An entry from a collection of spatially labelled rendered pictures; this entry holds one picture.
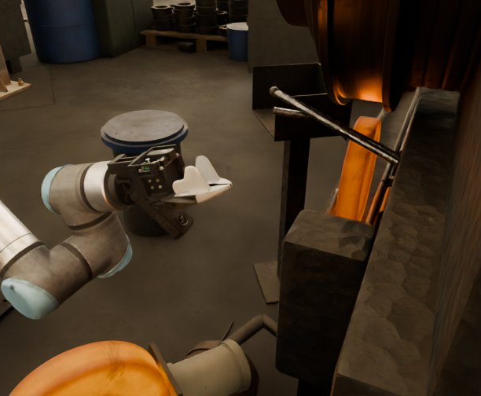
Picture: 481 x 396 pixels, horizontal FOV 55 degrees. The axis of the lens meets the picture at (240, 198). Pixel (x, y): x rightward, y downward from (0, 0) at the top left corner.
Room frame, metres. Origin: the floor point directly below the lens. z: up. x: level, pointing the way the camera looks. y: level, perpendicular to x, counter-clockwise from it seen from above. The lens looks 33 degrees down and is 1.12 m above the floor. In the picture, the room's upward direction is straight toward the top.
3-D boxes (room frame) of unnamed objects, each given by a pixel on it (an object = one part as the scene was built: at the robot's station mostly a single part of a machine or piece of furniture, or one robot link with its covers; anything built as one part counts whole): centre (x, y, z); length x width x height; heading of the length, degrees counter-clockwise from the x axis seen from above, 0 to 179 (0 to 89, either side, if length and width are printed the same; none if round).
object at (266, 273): (1.23, -0.16, 0.36); 0.26 x 0.20 x 0.72; 11
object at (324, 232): (0.43, -0.11, 0.68); 0.11 x 0.08 x 0.24; 66
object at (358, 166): (0.65, -0.19, 0.75); 0.18 x 0.03 x 0.18; 158
